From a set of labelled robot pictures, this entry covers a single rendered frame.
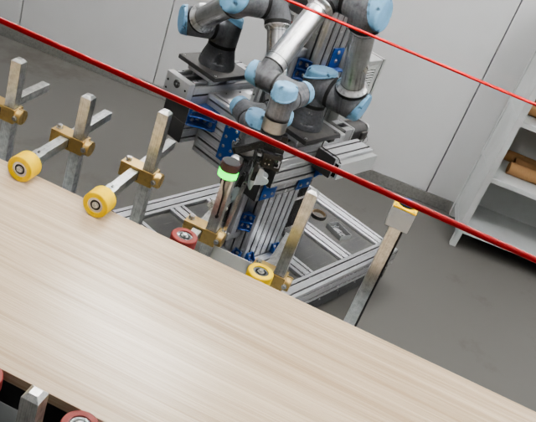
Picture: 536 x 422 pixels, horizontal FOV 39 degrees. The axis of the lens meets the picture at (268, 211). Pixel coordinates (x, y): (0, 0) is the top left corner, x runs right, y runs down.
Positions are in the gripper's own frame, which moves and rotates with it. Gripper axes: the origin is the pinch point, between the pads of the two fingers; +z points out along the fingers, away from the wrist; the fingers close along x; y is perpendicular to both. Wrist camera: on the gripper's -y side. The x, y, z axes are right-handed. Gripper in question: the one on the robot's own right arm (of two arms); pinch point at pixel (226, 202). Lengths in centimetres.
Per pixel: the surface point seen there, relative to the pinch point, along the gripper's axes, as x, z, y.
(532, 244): -150, 72, 229
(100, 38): 164, 62, 225
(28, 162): 48, -16, -52
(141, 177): 22.1, -12.4, -28.5
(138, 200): 21.4, -3.7, -27.9
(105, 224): 20, -8, -53
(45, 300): 16, -9, -91
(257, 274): -24, -9, -43
